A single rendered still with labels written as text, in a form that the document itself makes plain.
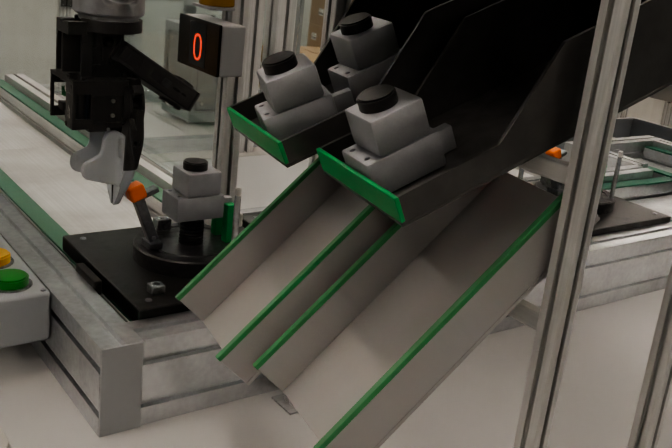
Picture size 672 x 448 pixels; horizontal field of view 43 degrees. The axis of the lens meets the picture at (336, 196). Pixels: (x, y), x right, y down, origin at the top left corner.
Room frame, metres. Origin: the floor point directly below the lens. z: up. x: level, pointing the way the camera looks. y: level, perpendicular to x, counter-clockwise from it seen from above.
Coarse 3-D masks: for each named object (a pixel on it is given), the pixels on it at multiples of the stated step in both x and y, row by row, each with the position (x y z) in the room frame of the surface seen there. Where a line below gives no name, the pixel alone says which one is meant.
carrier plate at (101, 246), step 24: (72, 240) 1.01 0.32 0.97; (96, 240) 1.02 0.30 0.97; (120, 240) 1.03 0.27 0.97; (96, 264) 0.94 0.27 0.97; (120, 264) 0.95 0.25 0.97; (120, 288) 0.88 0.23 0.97; (144, 288) 0.89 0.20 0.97; (168, 288) 0.90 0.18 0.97; (144, 312) 0.84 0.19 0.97; (168, 312) 0.85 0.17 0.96
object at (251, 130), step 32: (384, 0) 0.87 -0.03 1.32; (416, 0) 0.88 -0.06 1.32; (448, 0) 0.90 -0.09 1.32; (480, 0) 0.76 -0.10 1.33; (416, 32) 0.74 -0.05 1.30; (448, 32) 0.75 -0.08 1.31; (320, 64) 0.84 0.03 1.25; (416, 64) 0.74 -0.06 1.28; (256, 96) 0.81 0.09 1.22; (256, 128) 0.73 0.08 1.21; (320, 128) 0.70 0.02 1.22; (288, 160) 0.69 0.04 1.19
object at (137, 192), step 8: (136, 184) 0.95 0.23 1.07; (128, 192) 0.94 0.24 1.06; (136, 192) 0.94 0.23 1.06; (144, 192) 0.95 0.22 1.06; (152, 192) 0.96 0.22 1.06; (136, 200) 0.95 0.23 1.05; (144, 200) 0.95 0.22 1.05; (136, 208) 0.95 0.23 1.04; (144, 208) 0.95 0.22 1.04; (144, 216) 0.96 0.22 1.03; (144, 224) 0.96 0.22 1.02; (152, 224) 0.96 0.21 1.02; (144, 232) 0.96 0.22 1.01; (152, 232) 0.96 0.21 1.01; (152, 240) 0.96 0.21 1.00
